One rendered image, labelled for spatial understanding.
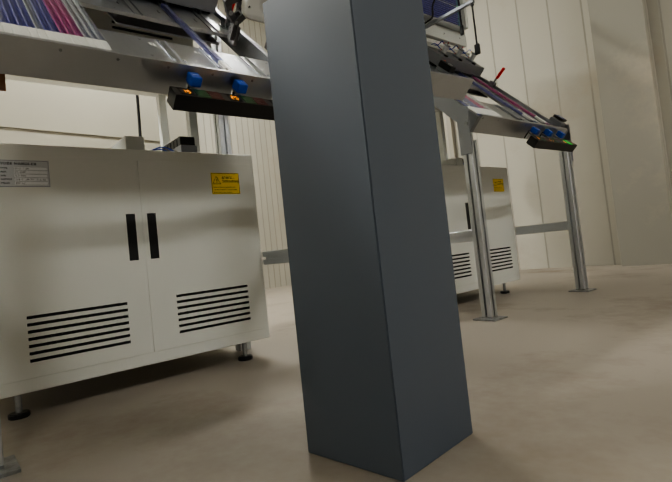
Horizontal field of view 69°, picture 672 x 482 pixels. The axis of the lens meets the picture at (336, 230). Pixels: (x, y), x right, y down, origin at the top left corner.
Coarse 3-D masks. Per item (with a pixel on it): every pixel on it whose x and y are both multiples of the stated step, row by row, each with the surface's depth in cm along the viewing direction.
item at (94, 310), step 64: (0, 192) 107; (64, 192) 115; (128, 192) 125; (192, 192) 136; (0, 256) 106; (64, 256) 114; (128, 256) 123; (192, 256) 134; (256, 256) 146; (0, 320) 105; (64, 320) 112; (128, 320) 121; (192, 320) 132; (256, 320) 144; (0, 384) 104; (64, 384) 112
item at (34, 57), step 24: (0, 48) 84; (24, 48) 86; (48, 48) 88; (72, 48) 90; (96, 48) 92; (0, 72) 86; (24, 72) 88; (48, 72) 90; (72, 72) 92; (96, 72) 94; (120, 72) 97; (144, 72) 100; (168, 72) 102; (216, 72) 108; (240, 72) 112; (264, 96) 119
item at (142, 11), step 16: (80, 0) 120; (96, 0) 125; (128, 0) 135; (144, 0) 141; (112, 16) 132; (128, 16) 127; (144, 16) 129; (160, 16) 134; (192, 16) 147; (208, 16) 154; (160, 32) 137; (176, 32) 142; (208, 32) 141; (224, 32) 145
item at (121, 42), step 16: (112, 32) 109; (112, 48) 102; (128, 48) 105; (144, 48) 109; (160, 48) 112; (176, 48) 117; (192, 48) 121; (208, 64) 116; (240, 64) 125; (256, 64) 130
